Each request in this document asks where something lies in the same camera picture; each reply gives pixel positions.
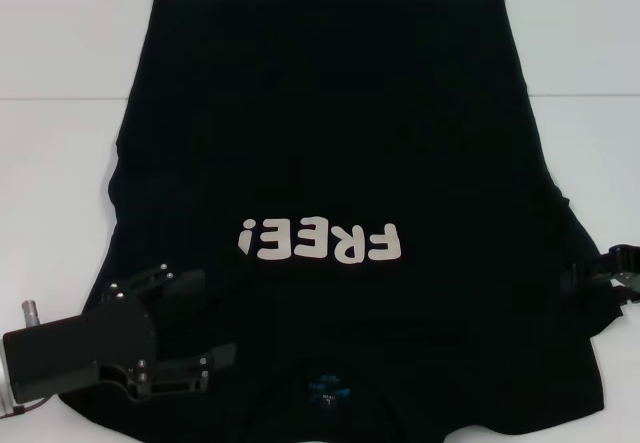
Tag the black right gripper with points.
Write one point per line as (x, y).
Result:
(631, 263)

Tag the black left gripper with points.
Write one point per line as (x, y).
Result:
(75, 353)

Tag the black FREE print t-shirt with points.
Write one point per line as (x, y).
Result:
(320, 113)

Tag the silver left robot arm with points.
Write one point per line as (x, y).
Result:
(5, 388)

